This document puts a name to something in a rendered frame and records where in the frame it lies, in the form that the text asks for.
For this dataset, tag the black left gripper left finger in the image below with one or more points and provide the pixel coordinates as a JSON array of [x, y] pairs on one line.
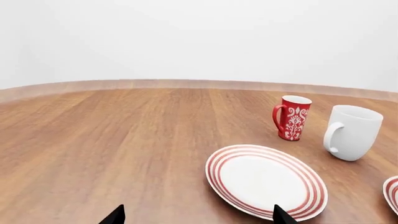
[[116, 217]]

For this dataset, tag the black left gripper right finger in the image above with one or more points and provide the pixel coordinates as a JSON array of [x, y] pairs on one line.
[[281, 217]]

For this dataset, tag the white plate with red rings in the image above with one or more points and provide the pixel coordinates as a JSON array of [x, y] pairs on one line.
[[264, 182], [392, 193]]

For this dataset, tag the red mug with white pattern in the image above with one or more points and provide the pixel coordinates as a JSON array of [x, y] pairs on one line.
[[293, 121]]

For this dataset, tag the plain white mug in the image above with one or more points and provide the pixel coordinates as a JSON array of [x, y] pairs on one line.
[[354, 133]]

